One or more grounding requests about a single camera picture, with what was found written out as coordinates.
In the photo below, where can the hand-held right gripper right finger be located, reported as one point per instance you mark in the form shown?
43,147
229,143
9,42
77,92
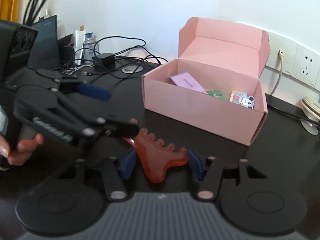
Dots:
196,165

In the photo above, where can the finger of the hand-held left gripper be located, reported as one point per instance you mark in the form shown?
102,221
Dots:
95,93
120,128

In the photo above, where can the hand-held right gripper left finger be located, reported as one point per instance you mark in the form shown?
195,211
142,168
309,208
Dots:
127,163

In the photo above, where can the red comb-shaped scraper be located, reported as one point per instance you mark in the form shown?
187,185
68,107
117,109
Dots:
155,162

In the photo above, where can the pink cardboard box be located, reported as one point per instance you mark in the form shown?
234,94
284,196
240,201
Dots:
200,115

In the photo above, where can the black desktop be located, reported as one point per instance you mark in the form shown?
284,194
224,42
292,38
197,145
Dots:
120,110

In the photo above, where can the person's left hand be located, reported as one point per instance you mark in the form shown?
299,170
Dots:
22,147

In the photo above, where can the small screen device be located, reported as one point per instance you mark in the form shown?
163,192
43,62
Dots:
46,42

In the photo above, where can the black power adapter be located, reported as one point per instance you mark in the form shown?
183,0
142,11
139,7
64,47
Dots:
103,61

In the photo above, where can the orange curtain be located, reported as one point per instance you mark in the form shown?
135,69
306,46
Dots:
10,5

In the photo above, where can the clear water bottle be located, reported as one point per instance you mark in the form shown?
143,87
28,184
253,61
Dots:
90,47

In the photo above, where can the round grey metal disc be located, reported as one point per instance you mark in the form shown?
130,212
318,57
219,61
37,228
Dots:
136,68
310,128

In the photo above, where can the tall white squeeze tube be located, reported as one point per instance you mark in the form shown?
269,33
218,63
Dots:
78,45

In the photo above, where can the green sticker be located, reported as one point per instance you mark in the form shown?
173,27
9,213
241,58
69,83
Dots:
216,94

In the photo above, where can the cartoon dog sticker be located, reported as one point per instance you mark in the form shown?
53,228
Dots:
243,101

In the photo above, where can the snack packets inside box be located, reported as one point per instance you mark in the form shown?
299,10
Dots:
186,81

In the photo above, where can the cream collapsible cup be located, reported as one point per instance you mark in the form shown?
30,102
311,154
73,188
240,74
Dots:
311,107

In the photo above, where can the white power socket plate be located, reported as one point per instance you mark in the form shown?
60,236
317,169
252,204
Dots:
307,65

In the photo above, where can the white network wall plate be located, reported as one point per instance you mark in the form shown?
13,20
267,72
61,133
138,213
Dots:
272,55

